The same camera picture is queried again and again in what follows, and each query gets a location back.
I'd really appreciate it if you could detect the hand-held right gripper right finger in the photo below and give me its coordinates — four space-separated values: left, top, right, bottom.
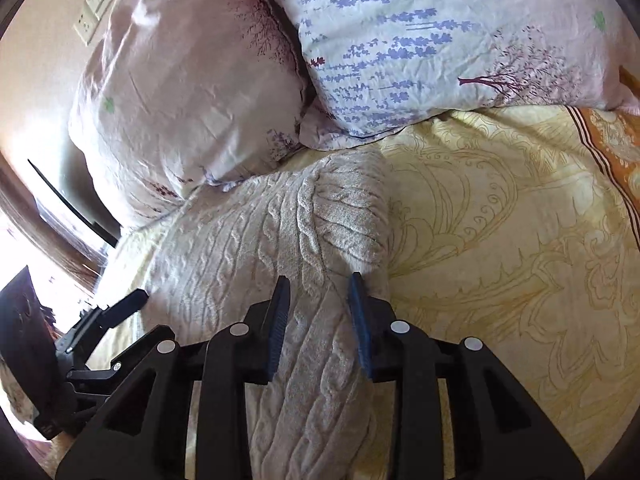
348 271 586 480

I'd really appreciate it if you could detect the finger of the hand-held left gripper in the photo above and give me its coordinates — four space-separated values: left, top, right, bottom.
101 289 149 327
66 360 126 382

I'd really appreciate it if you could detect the white wall socket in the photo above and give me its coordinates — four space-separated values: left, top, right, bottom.
74 9 99 46

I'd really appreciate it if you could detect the pink floral pillow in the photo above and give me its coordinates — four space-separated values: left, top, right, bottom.
67 0 315 228

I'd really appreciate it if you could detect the brown wooden ledge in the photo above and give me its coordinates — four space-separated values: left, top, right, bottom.
0 164 109 292

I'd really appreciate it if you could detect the white lavender print pillow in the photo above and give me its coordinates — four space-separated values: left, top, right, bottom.
240 0 640 152

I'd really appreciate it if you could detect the yellow orange patterned bed sheet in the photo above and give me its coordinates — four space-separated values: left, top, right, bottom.
95 104 640 480

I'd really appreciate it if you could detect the dark window frame bar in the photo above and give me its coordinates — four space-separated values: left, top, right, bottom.
27 159 122 247

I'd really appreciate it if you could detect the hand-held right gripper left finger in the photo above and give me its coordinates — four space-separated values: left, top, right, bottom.
55 275 292 480

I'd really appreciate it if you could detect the beige cable-knit sweater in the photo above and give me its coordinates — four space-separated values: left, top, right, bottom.
92 150 397 480

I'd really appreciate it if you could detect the wooden bed headboard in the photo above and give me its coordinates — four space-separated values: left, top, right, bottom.
617 64 640 93

